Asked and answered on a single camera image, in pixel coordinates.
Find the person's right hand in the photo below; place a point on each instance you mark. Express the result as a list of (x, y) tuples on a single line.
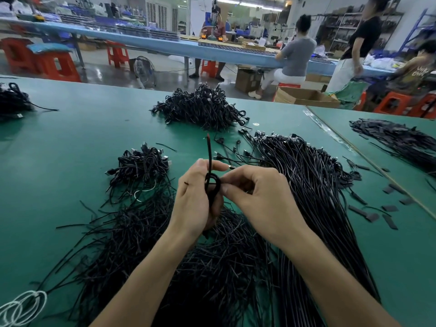
[(266, 204)]

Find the person's left hand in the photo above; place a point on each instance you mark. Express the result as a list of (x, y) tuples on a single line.
[(191, 207)]

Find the person's right forearm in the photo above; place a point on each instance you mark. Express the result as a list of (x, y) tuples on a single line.
[(340, 289)]

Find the person's left forearm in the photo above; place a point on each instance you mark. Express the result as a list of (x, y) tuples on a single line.
[(143, 286)]

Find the open cardboard box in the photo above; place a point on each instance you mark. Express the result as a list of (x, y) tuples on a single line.
[(306, 97)]

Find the scattered dark tie pieces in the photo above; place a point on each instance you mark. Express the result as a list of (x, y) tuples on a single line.
[(389, 221)]

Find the small cardboard box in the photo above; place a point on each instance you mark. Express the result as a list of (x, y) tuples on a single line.
[(249, 79)]

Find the green bag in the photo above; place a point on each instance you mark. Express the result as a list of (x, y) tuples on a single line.
[(353, 95)]

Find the red plastic stool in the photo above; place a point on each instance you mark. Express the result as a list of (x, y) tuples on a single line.
[(393, 104), (210, 68), (17, 54), (117, 54)]

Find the grey floor fan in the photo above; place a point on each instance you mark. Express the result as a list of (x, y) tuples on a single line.
[(144, 71)]

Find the long blue workbench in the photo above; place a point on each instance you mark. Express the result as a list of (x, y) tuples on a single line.
[(191, 49)]

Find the pile of white bags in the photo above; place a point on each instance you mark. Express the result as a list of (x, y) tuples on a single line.
[(385, 64)]

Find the metal storage shelf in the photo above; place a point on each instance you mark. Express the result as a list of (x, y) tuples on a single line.
[(344, 29)]

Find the white pillar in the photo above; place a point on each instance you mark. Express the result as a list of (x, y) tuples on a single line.
[(201, 15)]

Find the red stool with blue seat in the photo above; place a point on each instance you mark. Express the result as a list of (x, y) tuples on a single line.
[(58, 63)]

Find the blue metal rack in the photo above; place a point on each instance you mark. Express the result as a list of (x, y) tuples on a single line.
[(417, 32)]

